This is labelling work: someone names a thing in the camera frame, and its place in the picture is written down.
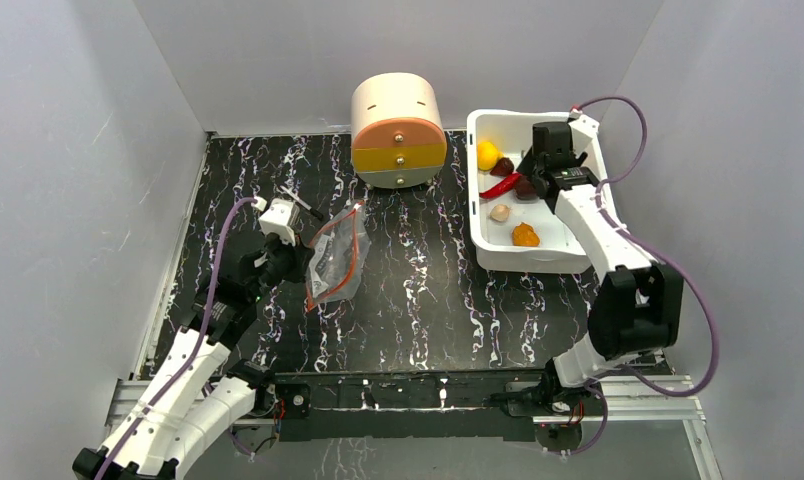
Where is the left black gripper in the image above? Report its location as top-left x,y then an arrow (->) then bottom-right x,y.
249,228 -> 315,302

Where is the dark purple plum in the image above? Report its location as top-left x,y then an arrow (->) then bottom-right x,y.
513,176 -> 538,201

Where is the clear zip bag orange zipper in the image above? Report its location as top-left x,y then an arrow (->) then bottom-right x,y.
306,200 -> 371,311

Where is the yellow lemon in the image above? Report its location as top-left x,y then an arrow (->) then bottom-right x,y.
476,141 -> 503,172

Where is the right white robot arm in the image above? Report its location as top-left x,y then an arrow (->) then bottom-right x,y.
518,121 -> 684,414

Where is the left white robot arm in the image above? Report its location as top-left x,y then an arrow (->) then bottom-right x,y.
72,234 -> 314,479

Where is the red chili pepper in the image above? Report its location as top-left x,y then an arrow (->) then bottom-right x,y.
479,172 -> 524,200

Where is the small dark red fruit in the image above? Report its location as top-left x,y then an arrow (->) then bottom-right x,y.
489,157 -> 515,178

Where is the black pen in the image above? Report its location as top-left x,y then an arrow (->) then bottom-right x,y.
279,186 -> 327,221

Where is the garlic bulb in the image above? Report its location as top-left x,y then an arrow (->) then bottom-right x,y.
489,204 -> 511,223

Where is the white plastic bin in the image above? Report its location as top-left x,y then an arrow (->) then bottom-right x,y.
467,109 -> 608,274

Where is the small orange pepper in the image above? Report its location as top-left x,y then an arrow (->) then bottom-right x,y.
511,223 -> 540,248

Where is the round three-drawer cabinet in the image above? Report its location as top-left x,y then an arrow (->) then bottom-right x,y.
351,72 -> 447,189

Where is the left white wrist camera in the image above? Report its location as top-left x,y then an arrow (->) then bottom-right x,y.
253,196 -> 300,246

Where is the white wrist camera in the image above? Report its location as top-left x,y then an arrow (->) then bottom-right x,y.
253,196 -> 300,246
568,112 -> 601,158

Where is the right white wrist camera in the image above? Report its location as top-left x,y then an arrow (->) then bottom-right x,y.
568,112 -> 601,158

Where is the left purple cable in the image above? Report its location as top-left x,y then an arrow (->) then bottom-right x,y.
90,195 -> 264,480

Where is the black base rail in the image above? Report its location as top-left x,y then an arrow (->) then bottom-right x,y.
269,367 -> 701,444

